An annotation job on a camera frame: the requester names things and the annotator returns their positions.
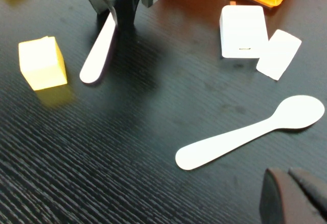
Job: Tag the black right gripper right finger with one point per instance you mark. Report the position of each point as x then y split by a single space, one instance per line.
315 190

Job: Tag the pink plastic fork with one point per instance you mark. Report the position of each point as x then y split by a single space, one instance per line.
97 55

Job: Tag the yellow foam cube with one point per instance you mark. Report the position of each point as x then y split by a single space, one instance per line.
41 63

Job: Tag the pale green plastic spoon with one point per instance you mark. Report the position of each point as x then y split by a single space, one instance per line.
242 139

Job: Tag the white USB wall charger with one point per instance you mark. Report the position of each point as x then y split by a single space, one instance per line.
242 32

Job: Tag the white foam cube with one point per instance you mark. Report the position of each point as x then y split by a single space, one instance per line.
278 55

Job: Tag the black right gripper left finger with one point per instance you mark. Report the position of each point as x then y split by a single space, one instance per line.
276 201

